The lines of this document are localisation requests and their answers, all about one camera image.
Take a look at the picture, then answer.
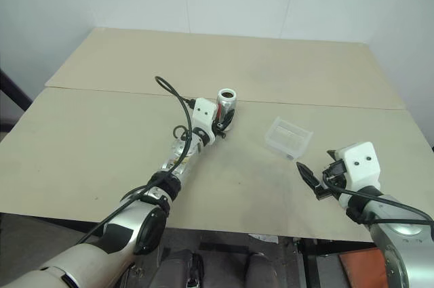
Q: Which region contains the beige table cover sheet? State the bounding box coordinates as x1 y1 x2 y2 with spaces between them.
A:
43 26 408 111
0 86 434 243

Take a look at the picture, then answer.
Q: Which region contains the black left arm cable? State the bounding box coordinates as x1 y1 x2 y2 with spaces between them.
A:
76 75 197 245

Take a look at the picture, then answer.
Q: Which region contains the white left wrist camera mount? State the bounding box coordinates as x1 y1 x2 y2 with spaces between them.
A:
191 98 219 147

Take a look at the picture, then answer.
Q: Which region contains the dark rounded shape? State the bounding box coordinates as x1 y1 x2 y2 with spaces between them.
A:
243 251 283 288
161 249 205 288

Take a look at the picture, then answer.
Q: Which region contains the black table frame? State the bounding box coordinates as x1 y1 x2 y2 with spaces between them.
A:
121 230 342 288

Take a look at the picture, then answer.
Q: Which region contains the clear plastic container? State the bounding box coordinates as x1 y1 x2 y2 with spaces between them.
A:
264 116 315 163

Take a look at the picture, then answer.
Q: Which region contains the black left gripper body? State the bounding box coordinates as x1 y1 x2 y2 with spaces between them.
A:
213 121 234 140

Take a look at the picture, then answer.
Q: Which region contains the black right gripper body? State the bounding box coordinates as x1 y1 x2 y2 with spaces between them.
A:
321 160 348 198

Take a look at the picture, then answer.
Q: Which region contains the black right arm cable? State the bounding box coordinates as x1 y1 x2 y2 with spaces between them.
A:
323 171 434 230

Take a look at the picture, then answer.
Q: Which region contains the silver can red stripe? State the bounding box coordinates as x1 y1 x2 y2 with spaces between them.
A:
215 88 239 127

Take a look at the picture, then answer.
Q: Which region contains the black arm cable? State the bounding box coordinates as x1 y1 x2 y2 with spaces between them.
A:
76 75 197 245
323 171 434 230

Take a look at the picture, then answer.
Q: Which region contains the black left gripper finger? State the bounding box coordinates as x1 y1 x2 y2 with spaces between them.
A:
223 108 237 129

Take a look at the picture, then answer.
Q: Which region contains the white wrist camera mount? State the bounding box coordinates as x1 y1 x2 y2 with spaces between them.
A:
337 141 382 208
191 98 219 147

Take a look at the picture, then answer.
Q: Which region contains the orange sheet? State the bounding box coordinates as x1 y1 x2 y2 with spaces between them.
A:
338 246 393 288

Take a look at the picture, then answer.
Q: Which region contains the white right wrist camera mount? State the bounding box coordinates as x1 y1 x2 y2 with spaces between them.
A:
337 141 382 208

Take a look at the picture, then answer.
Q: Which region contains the black slanted bar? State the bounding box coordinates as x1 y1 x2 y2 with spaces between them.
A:
0 66 34 135

